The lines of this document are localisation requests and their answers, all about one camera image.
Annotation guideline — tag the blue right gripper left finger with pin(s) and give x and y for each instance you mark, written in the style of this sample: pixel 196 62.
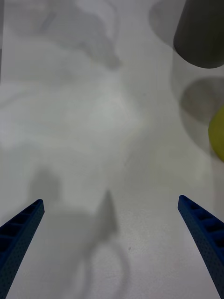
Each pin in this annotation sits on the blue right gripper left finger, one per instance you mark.
pixel 16 240

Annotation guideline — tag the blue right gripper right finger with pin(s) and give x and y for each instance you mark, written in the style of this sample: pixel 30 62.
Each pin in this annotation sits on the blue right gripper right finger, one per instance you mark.
pixel 207 236

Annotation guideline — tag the yellow-green plastic waste bin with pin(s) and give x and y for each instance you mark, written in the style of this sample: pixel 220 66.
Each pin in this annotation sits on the yellow-green plastic waste bin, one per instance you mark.
pixel 218 135

